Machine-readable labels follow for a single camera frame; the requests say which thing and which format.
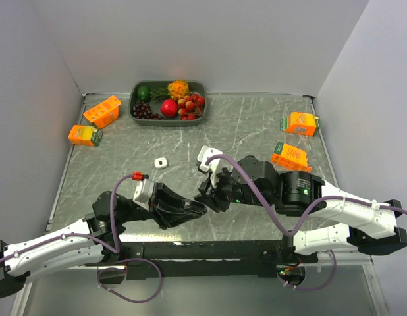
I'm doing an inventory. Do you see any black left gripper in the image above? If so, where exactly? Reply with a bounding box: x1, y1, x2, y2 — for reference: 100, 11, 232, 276
118, 181, 201, 228

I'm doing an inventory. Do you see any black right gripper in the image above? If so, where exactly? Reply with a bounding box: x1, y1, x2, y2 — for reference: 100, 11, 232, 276
193, 165, 273, 213

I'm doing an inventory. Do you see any black earbud charging case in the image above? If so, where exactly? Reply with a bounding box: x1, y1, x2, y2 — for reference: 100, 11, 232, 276
182, 199, 207, 217

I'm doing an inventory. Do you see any white earbud charging case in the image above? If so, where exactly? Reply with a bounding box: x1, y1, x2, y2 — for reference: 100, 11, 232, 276
154, 157, 168, 169

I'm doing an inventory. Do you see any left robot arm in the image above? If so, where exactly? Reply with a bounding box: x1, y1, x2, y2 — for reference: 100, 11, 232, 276
0, 180, 207, 299

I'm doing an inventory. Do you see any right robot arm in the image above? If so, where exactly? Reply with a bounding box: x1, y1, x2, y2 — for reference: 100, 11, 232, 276
195, 148, 407, 262

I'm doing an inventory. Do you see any red lychee bunch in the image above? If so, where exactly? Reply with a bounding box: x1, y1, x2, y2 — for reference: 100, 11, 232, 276
177, 93, 206, 120

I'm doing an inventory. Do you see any red apple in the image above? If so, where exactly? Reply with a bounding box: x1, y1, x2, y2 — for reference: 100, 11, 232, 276
160, 99, 178, 118

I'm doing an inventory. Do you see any dark grape bunch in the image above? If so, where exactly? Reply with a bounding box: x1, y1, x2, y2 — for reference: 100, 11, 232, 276
132, 101, 163, 120

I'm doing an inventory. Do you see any orange box back right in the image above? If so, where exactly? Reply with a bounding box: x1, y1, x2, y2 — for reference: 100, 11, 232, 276
280, 112, 320, 136

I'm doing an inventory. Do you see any grey-green fruit tray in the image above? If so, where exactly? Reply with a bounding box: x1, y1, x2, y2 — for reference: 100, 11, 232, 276
128, 80, 208, 127

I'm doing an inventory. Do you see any orange green box left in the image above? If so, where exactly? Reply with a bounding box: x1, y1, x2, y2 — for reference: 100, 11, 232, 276
68, 125, 103, 147

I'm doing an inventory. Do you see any orange box back left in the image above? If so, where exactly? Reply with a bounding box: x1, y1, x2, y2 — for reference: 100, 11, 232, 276
83, 95, 122, 129

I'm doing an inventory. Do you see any green leafy sprig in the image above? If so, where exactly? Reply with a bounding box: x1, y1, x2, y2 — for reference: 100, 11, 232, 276
150, 87, 171, 101

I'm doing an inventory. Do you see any green lime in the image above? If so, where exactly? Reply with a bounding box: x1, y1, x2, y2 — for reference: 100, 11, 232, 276
136, 86, 151, 101

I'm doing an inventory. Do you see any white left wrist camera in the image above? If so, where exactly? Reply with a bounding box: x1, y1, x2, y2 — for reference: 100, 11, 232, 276
132, 172, 155, 211

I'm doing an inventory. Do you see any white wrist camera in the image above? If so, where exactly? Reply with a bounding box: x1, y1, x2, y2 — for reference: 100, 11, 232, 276
196, 145, 223, 188
132, 172, 155, 211

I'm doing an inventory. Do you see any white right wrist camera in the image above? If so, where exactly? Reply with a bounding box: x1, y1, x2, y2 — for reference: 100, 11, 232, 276
196, 145, 223, 188

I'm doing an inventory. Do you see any aluminium frame rail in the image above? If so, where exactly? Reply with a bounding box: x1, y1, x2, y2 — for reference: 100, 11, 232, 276
317, 251, 373, 266

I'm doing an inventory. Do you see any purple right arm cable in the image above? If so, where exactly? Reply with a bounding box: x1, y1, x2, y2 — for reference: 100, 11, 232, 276
205, 153, 407, 291

